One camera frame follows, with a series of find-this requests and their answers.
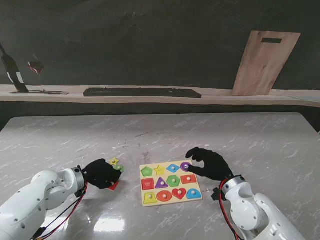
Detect green hexagon puzzle piece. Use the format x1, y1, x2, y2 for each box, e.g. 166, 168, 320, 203
166, 174, 182, 188

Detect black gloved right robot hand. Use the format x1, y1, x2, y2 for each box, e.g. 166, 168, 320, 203
185, 147, 235, 182

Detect red cable of arm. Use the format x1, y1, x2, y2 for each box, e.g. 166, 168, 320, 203
31, 179, 89, 240
218, 181, 242, 240

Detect long black tray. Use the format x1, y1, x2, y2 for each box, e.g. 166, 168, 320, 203
83, 87, 203, 99

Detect blue diamond puzzle piece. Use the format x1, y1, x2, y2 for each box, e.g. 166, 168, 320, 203
166, 163, 181, 174

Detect orange oval puzzle piece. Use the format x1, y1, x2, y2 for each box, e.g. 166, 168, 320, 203
157, 190, 173, 203

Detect wine glass with red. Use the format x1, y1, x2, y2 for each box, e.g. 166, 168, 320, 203
27, 53, 45, 76

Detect yellow trapezoid puzzle piece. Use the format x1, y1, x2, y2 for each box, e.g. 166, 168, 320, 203
143, 191, 158, 205

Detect red cable of right arm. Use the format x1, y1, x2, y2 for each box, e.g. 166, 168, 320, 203
218, 181, 242, 240

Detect red heart puzzle piece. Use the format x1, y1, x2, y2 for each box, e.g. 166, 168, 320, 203
171, 187, 188, 201

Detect flat tray under bottle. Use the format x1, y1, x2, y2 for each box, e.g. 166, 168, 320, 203
9, 89, 70, 97

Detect purple circle puzzle piece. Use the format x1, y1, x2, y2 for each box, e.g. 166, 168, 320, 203
180, 161, 194, 173

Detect purple triangle puzzle piece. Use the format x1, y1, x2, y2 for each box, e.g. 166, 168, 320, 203
155, 177, 169, 190

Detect light wooden shelf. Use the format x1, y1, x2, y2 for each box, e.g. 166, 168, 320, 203
0, 84, 320, 108

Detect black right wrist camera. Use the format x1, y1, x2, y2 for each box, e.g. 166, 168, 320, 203
211, 187, 222, 202

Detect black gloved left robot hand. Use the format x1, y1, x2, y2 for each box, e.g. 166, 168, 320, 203
82, 158, 123, 190

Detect yellow wooden shape puzzle board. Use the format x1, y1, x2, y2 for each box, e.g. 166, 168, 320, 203
139, 160, 204, 208

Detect wooden cutting board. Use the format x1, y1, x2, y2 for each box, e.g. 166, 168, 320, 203
231, 30, 302, 97

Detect blue semicircle puzzle piece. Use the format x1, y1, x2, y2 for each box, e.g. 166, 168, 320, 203
186, 188, 203, 200

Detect red cable of left arm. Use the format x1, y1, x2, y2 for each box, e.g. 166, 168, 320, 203
31, 179, 89, 240

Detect orange rectangle puzzle piece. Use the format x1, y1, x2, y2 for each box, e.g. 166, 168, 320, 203
180, 174, 198, 185

